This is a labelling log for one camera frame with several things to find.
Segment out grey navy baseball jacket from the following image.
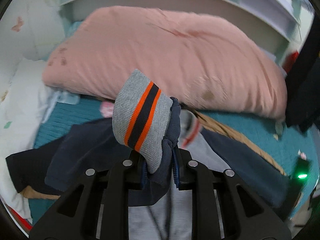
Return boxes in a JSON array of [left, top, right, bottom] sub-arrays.
[[5, 70, 291, 239]]

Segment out navy yellow puffer jacket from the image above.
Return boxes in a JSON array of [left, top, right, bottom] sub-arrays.
[[285, 15, 319, 133]]

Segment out white pillow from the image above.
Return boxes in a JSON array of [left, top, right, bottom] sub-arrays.
[[1, 59, 58, 222]]

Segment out pink quilted duvet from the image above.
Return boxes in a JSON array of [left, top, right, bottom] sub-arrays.
[[42, 6, 287, 120]]

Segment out purple headboard shelf unit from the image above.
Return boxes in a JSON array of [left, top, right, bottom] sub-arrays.
[[60, 0, 315, 62]]

